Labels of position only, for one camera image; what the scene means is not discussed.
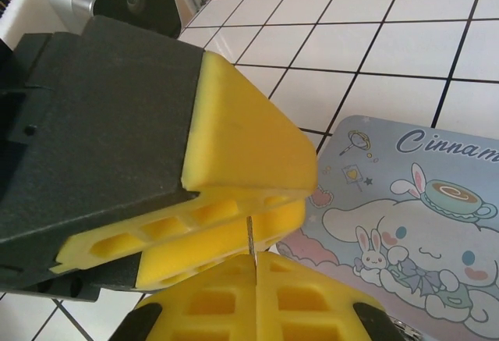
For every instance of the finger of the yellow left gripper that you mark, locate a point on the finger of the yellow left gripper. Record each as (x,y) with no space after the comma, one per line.
(218,251)
(241,134)

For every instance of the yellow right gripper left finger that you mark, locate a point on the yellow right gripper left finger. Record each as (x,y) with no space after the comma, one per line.
(218,286)

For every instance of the Cinnamoroll cartoon mat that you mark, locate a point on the Cinnamoroll cartoon mat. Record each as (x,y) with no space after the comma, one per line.
(429,200)

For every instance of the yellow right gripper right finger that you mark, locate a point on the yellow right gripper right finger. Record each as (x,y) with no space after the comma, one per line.
(308,290)

